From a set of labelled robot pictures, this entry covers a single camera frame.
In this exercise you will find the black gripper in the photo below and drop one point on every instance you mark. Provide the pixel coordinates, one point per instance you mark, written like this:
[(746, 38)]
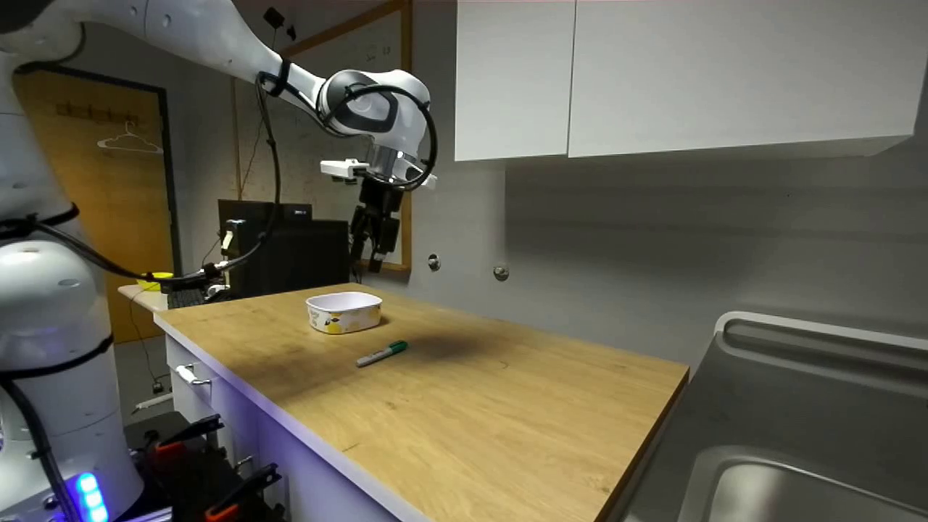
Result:
[(375, 225)]

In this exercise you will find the green grey marker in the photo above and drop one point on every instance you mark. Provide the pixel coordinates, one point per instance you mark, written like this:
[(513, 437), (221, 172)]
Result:
[(381, 356)]

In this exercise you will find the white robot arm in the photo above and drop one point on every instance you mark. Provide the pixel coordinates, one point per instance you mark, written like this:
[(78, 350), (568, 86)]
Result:
[(63, 454)]

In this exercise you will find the white bowl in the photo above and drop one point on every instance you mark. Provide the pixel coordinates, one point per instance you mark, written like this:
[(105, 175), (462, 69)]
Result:
[(343, 311)]

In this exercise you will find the black monitor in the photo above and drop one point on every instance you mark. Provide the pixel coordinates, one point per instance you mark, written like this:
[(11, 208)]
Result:
[(300, 254)]

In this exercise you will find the white drawer cabinet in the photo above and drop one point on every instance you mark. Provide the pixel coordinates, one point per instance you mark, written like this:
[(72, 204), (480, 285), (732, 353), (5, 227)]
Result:
[(307, 489)]

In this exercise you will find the black red clamp tool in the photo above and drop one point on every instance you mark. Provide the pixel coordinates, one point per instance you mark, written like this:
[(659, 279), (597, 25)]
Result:
[(187, 476)]

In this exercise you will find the stainless steel sink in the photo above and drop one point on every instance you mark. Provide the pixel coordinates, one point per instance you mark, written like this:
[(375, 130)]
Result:
[(788, 421)]

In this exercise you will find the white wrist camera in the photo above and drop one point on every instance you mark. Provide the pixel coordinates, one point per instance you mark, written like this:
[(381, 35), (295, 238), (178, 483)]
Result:
[(343, 170)]

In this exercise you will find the whiteboard with wooden frame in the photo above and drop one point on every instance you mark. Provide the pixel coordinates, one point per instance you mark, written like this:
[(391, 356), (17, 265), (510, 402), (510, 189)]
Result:
[(340, 91)]

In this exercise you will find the white wall cabinet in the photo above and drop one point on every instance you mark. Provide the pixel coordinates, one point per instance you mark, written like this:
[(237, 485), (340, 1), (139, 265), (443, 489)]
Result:
[(687, 77)]

